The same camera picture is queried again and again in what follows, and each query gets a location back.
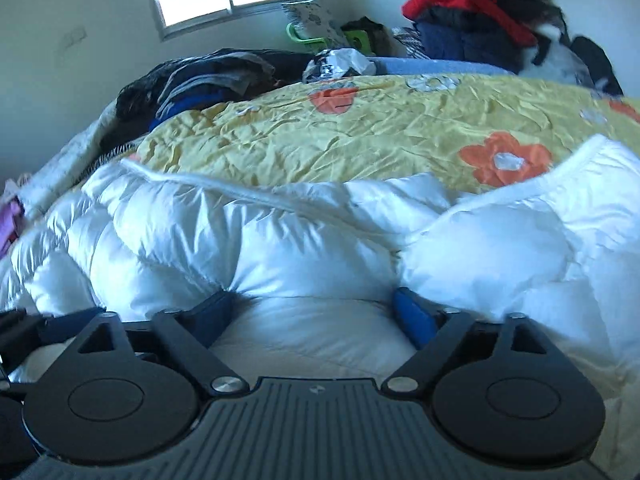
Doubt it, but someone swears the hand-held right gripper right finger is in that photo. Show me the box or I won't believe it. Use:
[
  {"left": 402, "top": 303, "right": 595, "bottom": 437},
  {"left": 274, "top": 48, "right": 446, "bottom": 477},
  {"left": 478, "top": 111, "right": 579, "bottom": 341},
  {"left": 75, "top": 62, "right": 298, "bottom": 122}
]
[{"left": 381, "top": 286, "right": 543, "bottom": 398}]

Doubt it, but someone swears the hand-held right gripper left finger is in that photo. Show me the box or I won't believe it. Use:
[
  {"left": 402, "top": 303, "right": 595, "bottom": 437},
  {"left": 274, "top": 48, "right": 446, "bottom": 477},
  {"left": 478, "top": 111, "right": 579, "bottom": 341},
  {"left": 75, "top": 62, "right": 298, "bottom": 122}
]
[{"left": 75, "top": 290, "right": 251, "bottom": 397}]

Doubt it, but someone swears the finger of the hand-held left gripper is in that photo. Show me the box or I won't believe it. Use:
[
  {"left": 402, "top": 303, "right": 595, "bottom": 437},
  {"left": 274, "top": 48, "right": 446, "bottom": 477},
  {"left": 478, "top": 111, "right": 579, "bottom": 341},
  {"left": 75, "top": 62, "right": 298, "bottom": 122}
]
[{"left": 0, "top": 306, "right": 107, "bottom": 356}]

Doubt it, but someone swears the white down duvet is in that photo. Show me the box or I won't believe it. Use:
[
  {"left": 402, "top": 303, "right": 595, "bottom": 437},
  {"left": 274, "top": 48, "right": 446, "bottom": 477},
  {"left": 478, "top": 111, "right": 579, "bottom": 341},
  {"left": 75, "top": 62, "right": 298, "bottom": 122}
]
[{"left": 0, "top": 134, "right": 640, "bottom": 476}]

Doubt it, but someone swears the pile of dark clothes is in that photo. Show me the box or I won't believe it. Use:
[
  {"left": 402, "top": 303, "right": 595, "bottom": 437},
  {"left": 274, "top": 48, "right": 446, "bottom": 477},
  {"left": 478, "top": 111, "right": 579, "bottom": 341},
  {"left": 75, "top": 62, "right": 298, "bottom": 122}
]
[{"left": 115, "top": 49, "right": 313, "bottom": 133}]

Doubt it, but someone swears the purple cloth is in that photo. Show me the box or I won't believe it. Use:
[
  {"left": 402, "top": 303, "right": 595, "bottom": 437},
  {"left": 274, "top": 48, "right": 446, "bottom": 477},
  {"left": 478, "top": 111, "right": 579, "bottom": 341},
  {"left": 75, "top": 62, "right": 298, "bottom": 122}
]
[{"left": 0, "top": 194, "right": 25, "bottom": 256}]

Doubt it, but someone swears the white patterned blanket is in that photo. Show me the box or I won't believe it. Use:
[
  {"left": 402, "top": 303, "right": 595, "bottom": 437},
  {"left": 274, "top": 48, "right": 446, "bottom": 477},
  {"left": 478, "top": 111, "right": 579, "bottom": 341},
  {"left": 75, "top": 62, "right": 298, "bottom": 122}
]
[{"left": 15, "top": 102, "right": 151, "bottom": 206}]

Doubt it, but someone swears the yellow floral bed sheet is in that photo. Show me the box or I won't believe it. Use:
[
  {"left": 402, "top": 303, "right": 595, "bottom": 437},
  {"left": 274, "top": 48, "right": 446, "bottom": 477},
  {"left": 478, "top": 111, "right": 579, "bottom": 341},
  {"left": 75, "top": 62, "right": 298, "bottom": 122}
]
[{"left": 127, "top": 74, "right": 640, "bottom": 196}]

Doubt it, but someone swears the blue mattress edge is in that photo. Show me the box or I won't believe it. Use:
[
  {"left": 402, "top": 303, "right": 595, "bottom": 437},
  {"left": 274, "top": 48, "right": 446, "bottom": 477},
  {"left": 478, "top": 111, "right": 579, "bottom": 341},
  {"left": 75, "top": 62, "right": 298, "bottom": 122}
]
[{"left": 370, "top": 56, "right": 518, "bottom": 77}]

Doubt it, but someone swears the crumpled silver plastic bag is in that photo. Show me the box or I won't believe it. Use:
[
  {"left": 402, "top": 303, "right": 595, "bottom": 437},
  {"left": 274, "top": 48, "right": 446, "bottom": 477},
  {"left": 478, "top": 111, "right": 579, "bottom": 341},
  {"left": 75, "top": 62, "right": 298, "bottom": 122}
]
[{"left": 301, "top": 48, "right": 377, "bottom": 84}]

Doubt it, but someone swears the checked cloth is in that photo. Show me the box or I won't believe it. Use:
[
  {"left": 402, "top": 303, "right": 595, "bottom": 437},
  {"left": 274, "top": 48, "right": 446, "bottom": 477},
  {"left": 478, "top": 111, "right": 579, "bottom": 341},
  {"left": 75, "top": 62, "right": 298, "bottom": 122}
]
[{"left": 391, "top": 26, "right": 426, "bottom": 59}]

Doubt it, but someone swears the navy blue garment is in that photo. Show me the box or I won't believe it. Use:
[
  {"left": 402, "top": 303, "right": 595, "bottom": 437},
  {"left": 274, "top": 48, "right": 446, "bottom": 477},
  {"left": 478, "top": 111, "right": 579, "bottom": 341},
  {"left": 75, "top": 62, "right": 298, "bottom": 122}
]
[{"left": 415, "top": 7, "right": 531, "bottom": 73}]

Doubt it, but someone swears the green and black bag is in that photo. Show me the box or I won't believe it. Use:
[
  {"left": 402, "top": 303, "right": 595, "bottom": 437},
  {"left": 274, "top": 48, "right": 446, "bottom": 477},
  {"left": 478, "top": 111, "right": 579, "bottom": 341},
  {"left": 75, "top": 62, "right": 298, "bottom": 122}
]
[{"left": 340, "top": 16, "right": 396, "bottom": 56}]

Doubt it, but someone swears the black and white garment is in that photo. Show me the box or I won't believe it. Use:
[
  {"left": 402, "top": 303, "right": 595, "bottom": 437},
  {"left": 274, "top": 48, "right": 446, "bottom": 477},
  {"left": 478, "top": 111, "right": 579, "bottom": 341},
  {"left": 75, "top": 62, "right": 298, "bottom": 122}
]
[{"left": 517, "top": 5, "right": 626, "bottom": 96}]

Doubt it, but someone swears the white floral gift bag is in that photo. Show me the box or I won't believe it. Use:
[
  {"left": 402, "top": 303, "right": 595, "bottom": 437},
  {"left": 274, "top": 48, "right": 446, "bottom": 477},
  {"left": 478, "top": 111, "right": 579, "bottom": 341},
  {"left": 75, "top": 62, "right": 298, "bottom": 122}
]
[{"left": 281, "top": 0, "right": 346, "bottom": 48}]

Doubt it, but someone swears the window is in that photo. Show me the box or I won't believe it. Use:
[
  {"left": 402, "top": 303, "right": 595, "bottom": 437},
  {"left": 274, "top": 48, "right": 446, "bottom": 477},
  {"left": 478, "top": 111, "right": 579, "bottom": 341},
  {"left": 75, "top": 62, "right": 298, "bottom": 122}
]
[{"left": 150, "top": 0, "right": 296, "bottom": 36}]

